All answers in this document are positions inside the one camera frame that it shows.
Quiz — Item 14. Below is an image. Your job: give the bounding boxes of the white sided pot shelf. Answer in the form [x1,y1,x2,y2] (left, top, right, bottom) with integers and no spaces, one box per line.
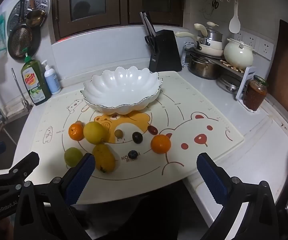
[184,47,257,101]

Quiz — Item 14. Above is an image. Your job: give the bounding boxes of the perforated black colander pan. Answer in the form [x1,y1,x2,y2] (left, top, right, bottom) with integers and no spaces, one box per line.
[7,0,41,61]

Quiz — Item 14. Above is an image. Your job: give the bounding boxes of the white blue pump bottle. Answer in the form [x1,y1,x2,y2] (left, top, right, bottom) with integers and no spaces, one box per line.
[41,60,61,95]

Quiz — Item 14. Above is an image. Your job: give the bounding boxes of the white wall socket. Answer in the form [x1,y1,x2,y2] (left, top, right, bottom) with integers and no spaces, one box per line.
[242,34,259,52]
[259,39,274,60]

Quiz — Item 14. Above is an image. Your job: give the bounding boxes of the white blue packet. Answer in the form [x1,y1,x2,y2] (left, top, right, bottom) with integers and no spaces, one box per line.
[183,41,196,67]

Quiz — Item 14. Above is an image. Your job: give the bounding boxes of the round steel steamer plate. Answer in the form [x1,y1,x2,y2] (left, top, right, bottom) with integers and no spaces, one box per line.
[7,0,50,39]

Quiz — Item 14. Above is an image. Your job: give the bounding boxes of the steel sink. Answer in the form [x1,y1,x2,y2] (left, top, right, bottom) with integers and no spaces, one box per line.
[0,115,32,170]

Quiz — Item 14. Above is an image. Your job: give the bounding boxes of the yellow mango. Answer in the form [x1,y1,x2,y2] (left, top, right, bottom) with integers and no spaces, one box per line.
[92,144,116,173]

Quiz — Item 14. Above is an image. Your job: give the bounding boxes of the dark brown wooden board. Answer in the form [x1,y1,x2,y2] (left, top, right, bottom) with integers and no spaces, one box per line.
[266,19,288,123]

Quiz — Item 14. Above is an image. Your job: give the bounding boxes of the black knife block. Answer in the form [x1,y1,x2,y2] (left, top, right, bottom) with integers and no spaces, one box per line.
[149,29,183,72]

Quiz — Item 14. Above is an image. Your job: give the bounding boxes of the large steel pot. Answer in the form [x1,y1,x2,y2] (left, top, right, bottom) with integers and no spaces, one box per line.
[188,52,222,80]

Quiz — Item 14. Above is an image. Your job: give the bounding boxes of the flat steel lidded pan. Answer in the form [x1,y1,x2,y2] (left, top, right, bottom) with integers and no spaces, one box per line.
[216,75,239,94]

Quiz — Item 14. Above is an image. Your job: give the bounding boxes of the black kitchen scissors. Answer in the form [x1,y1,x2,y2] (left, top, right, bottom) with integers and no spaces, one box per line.
[145,35,157,53]

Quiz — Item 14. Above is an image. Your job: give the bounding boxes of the yellow lemon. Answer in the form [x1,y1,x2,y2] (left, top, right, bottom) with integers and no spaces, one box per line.
[83,121,109,145]

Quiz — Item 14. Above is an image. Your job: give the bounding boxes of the white rice paddle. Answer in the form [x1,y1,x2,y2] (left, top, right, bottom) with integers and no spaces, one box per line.
[229,1,241,34]

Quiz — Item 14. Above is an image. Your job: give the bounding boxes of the brass ladle pot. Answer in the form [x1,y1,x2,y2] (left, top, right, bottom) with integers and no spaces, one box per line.
[25,0,47,27]

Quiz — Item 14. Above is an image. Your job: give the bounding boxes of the bear print baking mat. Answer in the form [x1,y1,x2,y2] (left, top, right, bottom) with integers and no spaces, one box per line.
[30,71,245,204]

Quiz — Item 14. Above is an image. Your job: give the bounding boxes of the steel handled knife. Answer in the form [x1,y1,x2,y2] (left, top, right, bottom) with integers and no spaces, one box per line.
[144,11,157,36]
[139,12,152,37]

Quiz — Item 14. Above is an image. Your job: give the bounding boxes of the white ceramic lidded pot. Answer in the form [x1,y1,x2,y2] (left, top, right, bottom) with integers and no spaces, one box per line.
[224,38,255,70]

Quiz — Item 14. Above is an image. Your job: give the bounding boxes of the orange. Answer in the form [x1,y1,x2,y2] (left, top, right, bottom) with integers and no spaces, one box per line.
[151,134,171,154]
[68,123,84,141]

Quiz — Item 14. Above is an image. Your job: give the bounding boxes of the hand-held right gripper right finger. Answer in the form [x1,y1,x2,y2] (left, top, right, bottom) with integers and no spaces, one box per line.
[196,152,280,240]

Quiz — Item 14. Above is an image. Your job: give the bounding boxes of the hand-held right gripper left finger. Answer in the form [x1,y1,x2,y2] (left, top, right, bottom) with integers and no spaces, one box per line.
[14,152,96,240]

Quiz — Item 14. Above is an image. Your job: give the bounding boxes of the thin chrome faucet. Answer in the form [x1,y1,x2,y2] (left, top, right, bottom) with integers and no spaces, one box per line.
[11,67,33,112]

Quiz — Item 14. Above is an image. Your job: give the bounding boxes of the small steel lidded pot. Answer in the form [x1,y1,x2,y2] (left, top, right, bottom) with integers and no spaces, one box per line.
[194,21,223,43]

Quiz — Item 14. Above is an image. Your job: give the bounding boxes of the dark brown window frame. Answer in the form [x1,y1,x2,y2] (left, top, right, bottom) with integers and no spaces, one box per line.
[48,0,184,45]

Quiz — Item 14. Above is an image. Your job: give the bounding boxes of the glass jar of red sauce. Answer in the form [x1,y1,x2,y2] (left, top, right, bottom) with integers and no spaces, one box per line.
[242,75,268,112]

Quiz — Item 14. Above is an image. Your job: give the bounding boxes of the green dish soap bottle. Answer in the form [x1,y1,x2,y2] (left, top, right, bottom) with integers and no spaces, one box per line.
[21,52,52,106]

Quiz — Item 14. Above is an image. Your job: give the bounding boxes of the white scalloped bowl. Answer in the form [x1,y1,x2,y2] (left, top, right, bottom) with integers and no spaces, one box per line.
[80,66,163,115]

